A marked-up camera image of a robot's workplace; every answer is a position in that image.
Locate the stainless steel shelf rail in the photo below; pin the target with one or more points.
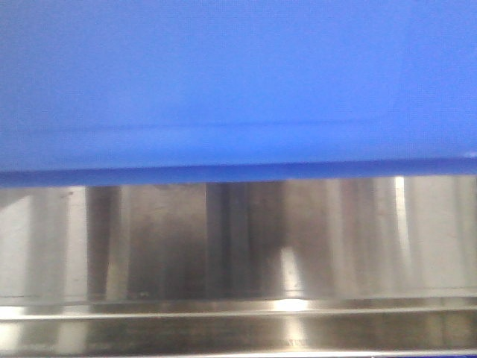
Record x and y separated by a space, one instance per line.
375 267

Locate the large light blue crate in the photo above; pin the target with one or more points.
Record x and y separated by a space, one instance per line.
116 92

